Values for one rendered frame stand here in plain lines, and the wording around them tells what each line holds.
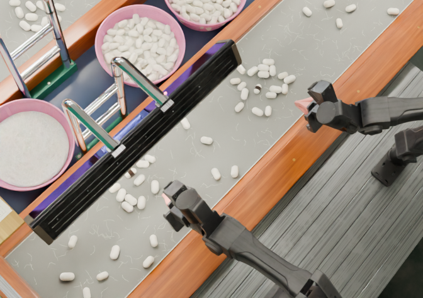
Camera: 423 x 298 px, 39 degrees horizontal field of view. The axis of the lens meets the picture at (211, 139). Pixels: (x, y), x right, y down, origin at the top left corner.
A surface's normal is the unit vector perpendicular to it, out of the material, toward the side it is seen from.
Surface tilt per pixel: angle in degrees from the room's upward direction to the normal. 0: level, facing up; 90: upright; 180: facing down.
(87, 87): 0
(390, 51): 0
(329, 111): 49
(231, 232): 21
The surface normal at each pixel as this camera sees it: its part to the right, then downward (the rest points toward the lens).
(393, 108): -0.22, -0.32
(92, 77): 0.09, -0.33
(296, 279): -0.19, -0.53
